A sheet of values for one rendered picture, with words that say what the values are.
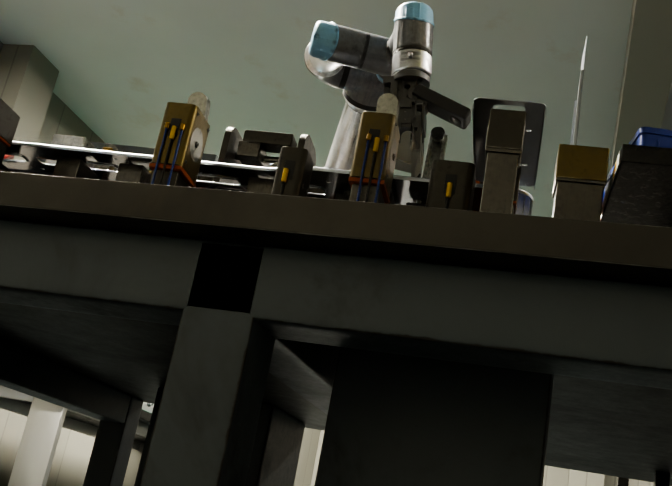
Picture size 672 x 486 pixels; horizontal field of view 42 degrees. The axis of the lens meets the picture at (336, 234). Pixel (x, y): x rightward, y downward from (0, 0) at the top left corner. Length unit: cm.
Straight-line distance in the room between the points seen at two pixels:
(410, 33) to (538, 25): 274
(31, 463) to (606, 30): 337
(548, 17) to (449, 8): 46
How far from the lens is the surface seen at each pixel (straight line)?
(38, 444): 452
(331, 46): 178
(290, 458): 231
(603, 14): 433
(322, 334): 89
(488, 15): 438
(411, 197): 163
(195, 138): 156
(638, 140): 165
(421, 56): 168
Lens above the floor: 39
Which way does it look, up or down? 19 degrees up
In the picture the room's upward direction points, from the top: 11 degrees clockwise
